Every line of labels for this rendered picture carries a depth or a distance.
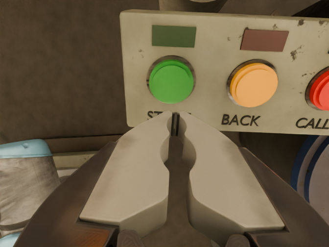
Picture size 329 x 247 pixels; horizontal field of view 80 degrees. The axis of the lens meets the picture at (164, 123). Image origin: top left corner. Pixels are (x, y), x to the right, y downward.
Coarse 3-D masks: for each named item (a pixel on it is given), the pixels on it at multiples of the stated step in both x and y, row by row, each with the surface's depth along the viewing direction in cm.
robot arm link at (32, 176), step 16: (16, 144) 46; (32, 144) 47; (0, 160) 42; (16, 160) 44; (32, 160) 46; (48, 160) 50; (0, 176) 41; (16, 176) 43; (32, 176) 46; (48, 176) 49; (0, 192) 40; (16, 192) 43; (32, 192) 45; (48, 192) 48; (0, 208) 41; (16, 208) 44; (32, 208) 46; (0, 224) 45
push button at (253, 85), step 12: (240, 72) 17; (252, 72) 17; (264, 72) 17; (240, 84) 17; (252, 84) 17; (264, 84) 17; (276, 84) 18; (240, 96) 18; (252, 96) 18; (264, 96) 18
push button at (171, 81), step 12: (168, 60) 17; (156, 72) 17; (168, 72) 17; (180, 72) 17; (156, 84) 18; (168, 84) 18; (180, 84) 17; (192, 84) 18; (156, 96) 18; (168, 96) 18; (180, 96) 18
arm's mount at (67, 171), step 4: (56, 168) 71; (60, 168) 71; (64, 168) 71; (68, 168) 70; (72, 168) 70; (76, 168) 70; (60, 172) 69; (64, 172) 69; (68, 172) 69; (72, 172) 70; (60, 176) 70
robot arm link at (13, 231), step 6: (18, 222) 45; (24, 222) 45; (0, 228) 46; (6, 228) 45; (12, 228) 45; (18, 228) 45; (6, 234) 45; (12, 234) 44; (18, 234) 44; (0, 240) 44; (6, 240) 43; (12, 240) 43; (0, 246) 43; (6, 246) 43; (12, 246) 43
